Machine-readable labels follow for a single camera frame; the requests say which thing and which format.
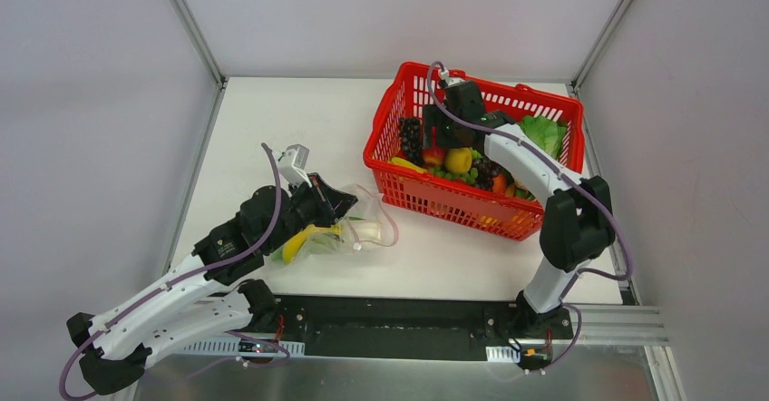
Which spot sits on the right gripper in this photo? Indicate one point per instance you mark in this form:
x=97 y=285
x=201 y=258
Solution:
x=433 y=132

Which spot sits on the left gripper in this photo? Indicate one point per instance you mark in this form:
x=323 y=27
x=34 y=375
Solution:
x=320 y=197

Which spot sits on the clear zip top bag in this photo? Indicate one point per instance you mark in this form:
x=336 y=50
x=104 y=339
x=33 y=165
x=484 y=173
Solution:
x=370 y=206

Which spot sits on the white green napa cabbage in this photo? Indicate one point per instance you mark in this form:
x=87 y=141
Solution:
x=368 y=232

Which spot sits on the yellow banana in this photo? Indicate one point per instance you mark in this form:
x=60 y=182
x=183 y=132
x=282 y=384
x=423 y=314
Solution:
x=291 y=248

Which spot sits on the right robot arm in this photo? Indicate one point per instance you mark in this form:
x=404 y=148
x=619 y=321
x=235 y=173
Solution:
x=577 y=220

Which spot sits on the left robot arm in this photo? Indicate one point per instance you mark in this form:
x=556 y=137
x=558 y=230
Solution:
x=208 y=292

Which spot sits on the red plastic basket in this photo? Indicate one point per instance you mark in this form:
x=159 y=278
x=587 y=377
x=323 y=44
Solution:
x=510 y=217

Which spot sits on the red apple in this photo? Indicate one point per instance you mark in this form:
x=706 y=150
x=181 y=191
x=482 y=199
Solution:
x=434 y=157

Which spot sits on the dark purple grape bunch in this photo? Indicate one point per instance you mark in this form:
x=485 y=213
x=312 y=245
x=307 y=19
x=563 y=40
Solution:
x=411 y=140

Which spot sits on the green grape bunch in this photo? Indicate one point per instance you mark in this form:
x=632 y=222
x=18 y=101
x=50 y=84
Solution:
x=442 y=173

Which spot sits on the reddish purple grape bunch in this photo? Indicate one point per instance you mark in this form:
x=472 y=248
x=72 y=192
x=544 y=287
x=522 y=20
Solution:
x=484 y=173

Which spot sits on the orange fruit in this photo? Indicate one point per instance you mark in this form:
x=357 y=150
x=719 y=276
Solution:
x=499 y=184

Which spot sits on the large green lettuce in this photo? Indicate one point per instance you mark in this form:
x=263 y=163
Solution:
x=546 y=134

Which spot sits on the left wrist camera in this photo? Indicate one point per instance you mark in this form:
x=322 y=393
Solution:
x=291 y=164

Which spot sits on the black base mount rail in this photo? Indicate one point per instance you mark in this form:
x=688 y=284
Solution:
x=390 y=328

